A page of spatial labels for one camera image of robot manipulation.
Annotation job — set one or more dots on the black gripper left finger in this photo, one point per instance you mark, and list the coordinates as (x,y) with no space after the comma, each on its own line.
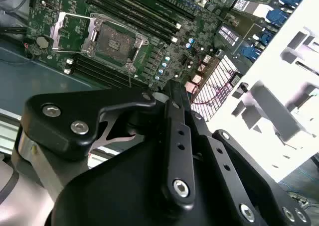
(59,126)

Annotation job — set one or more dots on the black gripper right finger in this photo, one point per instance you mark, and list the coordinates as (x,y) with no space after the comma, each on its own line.
(224,166)

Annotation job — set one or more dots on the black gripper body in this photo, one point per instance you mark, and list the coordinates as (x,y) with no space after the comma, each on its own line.
(112,191)

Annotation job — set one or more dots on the thin metal locking lever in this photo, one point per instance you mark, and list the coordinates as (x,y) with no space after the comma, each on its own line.
(117,24)
(129,79)

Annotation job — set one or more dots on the metal socket cover frame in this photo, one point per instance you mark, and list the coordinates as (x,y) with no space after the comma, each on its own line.
(56,32)

